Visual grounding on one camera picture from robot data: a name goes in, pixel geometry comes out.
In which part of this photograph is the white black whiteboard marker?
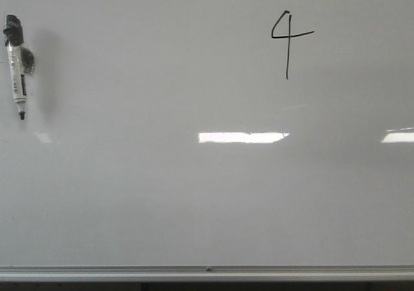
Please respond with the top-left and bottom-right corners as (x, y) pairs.
(3, 14), (36, 120)

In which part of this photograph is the white whiteboard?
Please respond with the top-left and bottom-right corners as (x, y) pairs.
(1, 0), (413, 282)

